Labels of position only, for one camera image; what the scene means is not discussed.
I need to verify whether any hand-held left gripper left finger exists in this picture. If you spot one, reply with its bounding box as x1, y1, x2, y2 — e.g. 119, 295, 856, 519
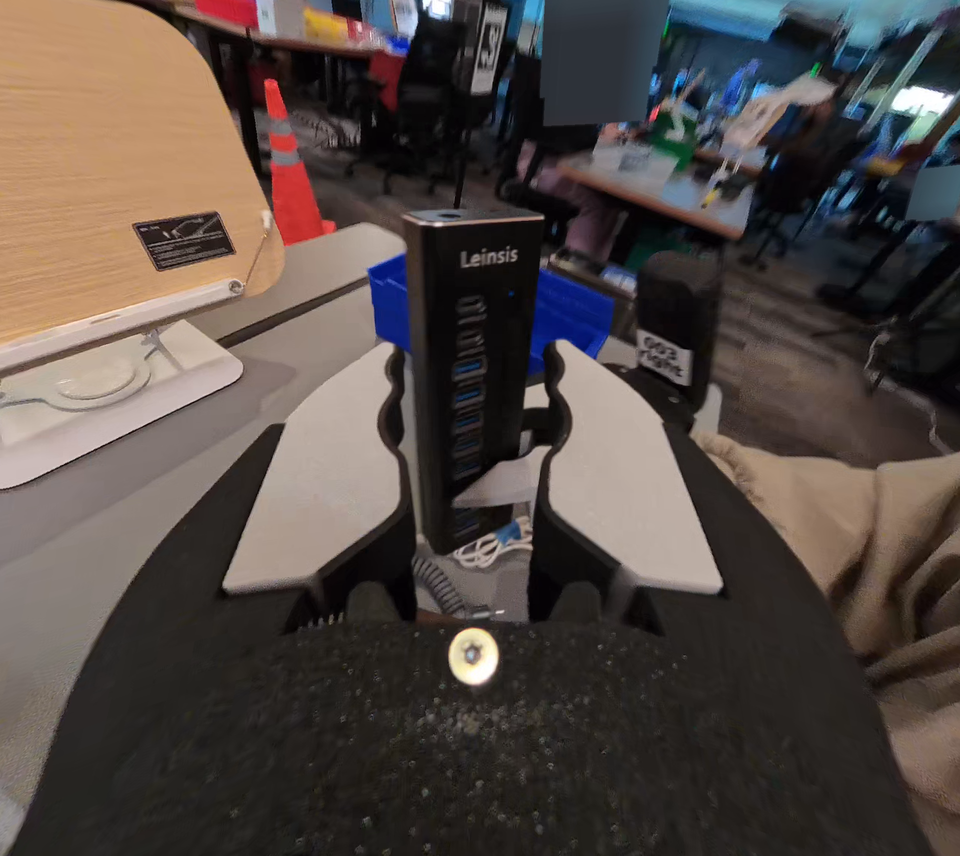
221, 344, 417, 620

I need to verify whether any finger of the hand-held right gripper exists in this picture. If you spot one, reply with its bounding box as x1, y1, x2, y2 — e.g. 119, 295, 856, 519
452, 455, 543, 510

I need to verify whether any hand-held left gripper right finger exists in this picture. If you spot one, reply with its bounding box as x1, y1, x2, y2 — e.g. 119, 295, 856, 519
527, 340, 726, 621

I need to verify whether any blue plastic bin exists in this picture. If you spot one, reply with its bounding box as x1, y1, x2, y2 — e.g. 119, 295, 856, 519
367, 252, 615, 377

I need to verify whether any black usb hub tower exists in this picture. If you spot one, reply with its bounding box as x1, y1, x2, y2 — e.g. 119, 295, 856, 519
401, 207, 546, 556

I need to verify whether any grey usb cable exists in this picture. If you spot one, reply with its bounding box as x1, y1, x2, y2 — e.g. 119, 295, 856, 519
411, 555, 468, 621

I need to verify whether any wooden work table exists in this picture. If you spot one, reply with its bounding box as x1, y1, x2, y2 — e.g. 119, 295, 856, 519
558, 147, 760, 242

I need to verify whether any clear plastic bin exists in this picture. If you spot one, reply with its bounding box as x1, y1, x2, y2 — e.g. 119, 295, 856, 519
592, 140, 676, 190

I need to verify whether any black and white sign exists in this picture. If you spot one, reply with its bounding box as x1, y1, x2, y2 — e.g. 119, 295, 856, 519
471, 1, 513, 94

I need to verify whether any orange traffic cone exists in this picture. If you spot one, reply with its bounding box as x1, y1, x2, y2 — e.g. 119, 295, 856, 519
262, 78, 337, 246

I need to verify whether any black office chair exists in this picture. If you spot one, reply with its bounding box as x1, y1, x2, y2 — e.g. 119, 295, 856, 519
352, 12, 519, 197

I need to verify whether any wooden book stand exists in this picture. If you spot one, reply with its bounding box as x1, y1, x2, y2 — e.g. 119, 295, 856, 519
0, 0, 286, 490

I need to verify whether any yellow box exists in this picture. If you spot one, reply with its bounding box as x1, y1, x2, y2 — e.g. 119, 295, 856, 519
303, 9, 351, 44

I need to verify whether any white box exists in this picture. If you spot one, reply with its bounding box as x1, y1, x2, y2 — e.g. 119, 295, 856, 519
251, 0, 316, 40

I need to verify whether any red plastic bin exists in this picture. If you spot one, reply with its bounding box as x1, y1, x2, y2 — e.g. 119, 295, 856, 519
191, 0, 260, 30

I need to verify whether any white cable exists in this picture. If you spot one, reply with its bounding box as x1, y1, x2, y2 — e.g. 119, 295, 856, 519
452, 515, 535, 570

